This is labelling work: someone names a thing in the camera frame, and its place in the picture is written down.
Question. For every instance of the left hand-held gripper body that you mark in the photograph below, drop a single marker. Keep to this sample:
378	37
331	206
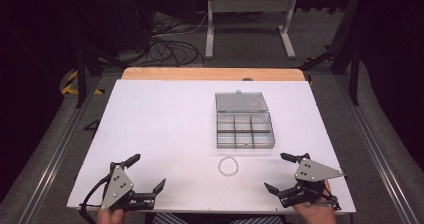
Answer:
117	186

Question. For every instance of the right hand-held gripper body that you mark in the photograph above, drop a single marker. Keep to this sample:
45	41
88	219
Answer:
311	172

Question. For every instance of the clear plastic compartment box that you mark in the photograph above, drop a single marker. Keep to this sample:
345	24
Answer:
245	124

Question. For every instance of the person's left hand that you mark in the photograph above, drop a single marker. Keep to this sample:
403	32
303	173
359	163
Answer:
111	216

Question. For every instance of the person's right hand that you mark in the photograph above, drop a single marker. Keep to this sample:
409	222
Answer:
316	214

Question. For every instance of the person's striped clothing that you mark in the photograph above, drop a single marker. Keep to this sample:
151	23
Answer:
173	219

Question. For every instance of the white table board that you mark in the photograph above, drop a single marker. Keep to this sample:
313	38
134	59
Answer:
166	134

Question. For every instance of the black tripod stand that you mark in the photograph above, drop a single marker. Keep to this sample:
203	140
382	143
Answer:
81	80
354	80

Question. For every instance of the yellow black floor tape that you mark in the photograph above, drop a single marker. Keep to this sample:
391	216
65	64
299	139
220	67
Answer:
68	89

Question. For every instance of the wooden table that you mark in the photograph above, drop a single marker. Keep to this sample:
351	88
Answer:
200	74

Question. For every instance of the grey metal stand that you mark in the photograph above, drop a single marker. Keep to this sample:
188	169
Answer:
250	4

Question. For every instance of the black triangular bracket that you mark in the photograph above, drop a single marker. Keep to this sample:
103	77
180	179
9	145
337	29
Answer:
94	127

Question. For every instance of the metal floor rail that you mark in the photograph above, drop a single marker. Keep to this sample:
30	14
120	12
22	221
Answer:
53	152
373	150

